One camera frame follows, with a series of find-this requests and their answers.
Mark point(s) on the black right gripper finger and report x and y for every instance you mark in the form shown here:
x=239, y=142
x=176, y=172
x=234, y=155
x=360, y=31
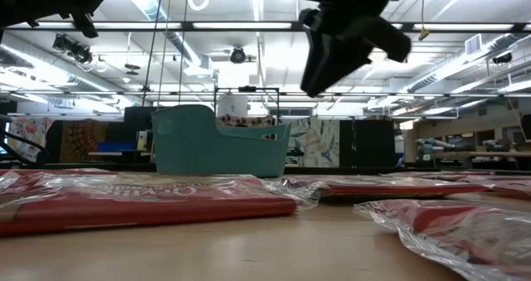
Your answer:
x=323, y=65
x=357, y=59

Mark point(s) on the red Orville Redenbacher popcorn bag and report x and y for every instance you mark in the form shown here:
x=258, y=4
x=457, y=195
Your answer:
x=145, y=210
x=62, y=172
x=394, y=188
x=510, y=186
x=456, y=231

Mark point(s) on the floral patterned panel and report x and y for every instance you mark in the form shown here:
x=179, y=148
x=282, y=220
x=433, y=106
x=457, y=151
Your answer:
x=315, y=142

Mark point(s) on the black cabinet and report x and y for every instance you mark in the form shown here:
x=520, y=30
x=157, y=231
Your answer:
x=367, y=144

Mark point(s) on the round black ceiling fixture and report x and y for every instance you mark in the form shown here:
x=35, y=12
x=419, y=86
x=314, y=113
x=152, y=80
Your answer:
x=237, y=55

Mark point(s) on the teal plastic basket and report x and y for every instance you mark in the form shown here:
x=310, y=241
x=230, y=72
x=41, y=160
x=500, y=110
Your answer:
x=207, y=148

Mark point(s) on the wooden workbench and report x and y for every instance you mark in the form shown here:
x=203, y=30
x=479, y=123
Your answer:
x=477, y=153

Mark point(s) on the black monitor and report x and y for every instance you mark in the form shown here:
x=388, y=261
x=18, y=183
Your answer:
x=139, y=117

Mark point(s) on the blue box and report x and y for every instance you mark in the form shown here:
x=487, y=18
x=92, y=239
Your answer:
x=115, y=147

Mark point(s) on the black ceiling-mounted device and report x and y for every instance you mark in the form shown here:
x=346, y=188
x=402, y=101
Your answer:
x=72, y=49

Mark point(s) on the orange patterned fabric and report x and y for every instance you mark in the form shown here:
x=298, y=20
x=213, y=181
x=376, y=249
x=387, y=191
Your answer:
x=83, y=140

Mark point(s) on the colourful patterned fabric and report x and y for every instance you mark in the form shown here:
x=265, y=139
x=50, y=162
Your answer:
x=29, y=136

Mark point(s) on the black metal cart frame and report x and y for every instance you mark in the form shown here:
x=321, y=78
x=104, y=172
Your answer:
x=249, y=89

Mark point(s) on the black metal rig frame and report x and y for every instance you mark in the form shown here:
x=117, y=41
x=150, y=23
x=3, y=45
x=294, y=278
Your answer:
x=186, y=25

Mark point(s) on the silver ventilation duct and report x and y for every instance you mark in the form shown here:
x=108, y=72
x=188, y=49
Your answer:
x=166, y=20

